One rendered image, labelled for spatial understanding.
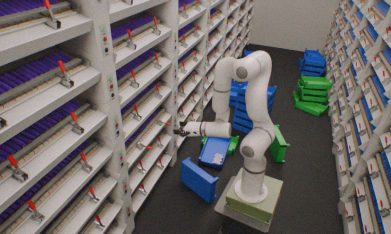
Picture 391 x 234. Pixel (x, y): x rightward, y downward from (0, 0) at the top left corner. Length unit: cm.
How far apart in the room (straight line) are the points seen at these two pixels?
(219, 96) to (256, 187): 54
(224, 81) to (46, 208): 91
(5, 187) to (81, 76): 44
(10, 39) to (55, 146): 40
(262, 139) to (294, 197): 97
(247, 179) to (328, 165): 123
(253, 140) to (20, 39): 98
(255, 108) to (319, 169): 138
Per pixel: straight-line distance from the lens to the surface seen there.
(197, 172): 197
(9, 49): 88
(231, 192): 164
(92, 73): 115
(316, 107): 350
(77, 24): 104
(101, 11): 114
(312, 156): 269
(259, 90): 129
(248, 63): 118
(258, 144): 133
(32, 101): 99
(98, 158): 133
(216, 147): 242
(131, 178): 176
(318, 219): 218
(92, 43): 114
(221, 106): 141
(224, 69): 130
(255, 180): 153
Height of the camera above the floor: 157
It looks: 34 degrees down
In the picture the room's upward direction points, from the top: 4 degrees clockwise
